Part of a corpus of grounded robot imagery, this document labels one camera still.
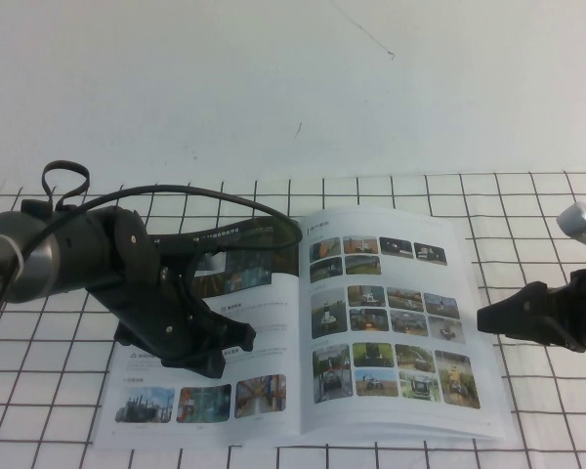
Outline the brochure book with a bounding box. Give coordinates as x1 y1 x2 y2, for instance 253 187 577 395
93 204 513 448

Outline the white black-grid tablecloth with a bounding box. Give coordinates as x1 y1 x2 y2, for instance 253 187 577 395
0 170 586 469

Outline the black strap loop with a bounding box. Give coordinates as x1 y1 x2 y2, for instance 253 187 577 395
41 159 91 209

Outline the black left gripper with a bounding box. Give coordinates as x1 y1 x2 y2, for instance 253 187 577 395
114 265 258 382

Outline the black cable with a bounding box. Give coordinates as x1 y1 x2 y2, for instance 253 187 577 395
0 183 304 362

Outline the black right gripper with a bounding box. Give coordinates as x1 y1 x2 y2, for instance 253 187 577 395
476 267 586 354

